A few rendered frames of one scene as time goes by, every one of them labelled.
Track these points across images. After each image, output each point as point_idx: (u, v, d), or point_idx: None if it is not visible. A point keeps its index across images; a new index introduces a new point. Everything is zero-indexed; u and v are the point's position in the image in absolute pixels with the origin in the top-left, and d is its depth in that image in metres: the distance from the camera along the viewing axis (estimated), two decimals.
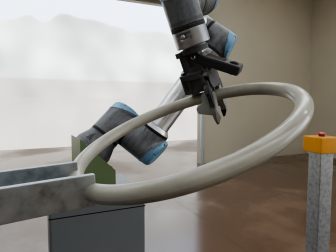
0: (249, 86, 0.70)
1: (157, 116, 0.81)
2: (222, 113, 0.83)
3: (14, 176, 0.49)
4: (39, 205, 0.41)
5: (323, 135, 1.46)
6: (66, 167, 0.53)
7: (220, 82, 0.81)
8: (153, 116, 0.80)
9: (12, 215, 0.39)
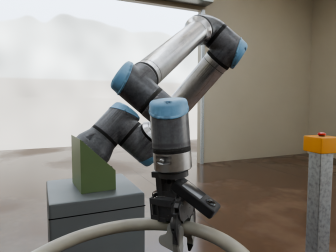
0: (219, 237, 0.61)
1: (114, 231, 0.71)
2: (188, 247, 0.72)
3: None
4: None
5: (323, 135, 1.46)
6: None
7: (194, 212, 0.73)
8: (109, 231, 0.70)
9: None
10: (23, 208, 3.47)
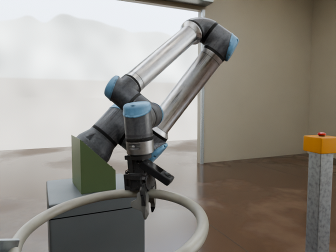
0: (174, 196, 0.90)
1: (97, 200, 0.95)
2: (151, 209, 1.00)
3: None
4: None
5: (323, 135, 1.46)
6: (9, 243, 0.64)
7: (155, 184, 1.01)
8: (93, 199, 0.94)
9: None
10: (23, 208, 3.47)
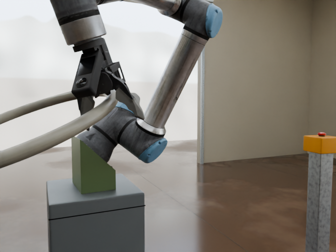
0: None
1: (18, 114, 0.92)
2: (140, 117, 0.68)
3: None
4: None
5: (323, 135, 1.46)
6: None
7: (120, 85, 0.64)
8: (13, 114, 0.91)
9: None
10: (23, 208, 3.47)
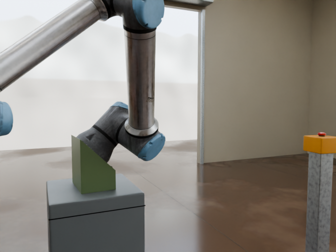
0: None
1: None
2: None
3: None
4: None
5: (323, 135, 1.46)
6: None
7: None
8: None
9: None
10: (23, 208, 3.47)
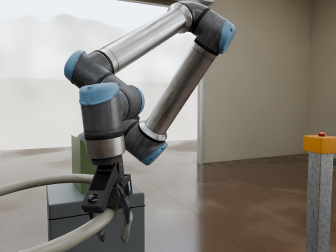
0: None
1: (20, 188, 0.93)
2: (124, 238, 0.70)
3: None
4: None
5: (323, 135, 1.46)
6: None
7: (125, 207, 0.67)
8: (16, 188, 0.92)
9: None
10: (23, 208, 3.47)
